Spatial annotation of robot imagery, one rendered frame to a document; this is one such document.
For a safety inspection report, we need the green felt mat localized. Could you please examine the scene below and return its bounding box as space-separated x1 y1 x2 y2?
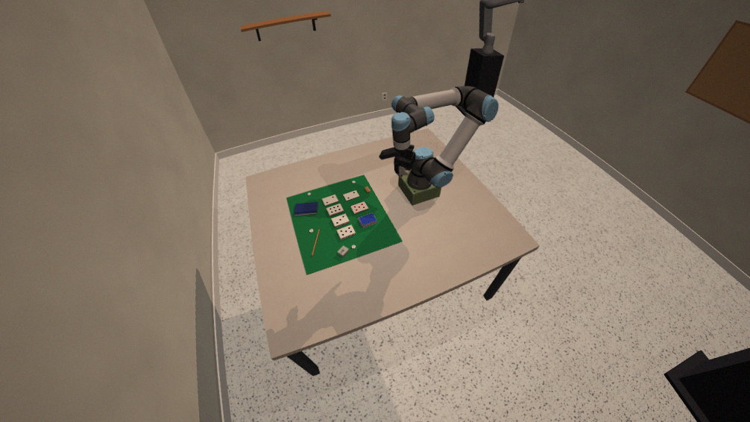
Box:
286 175 403 275

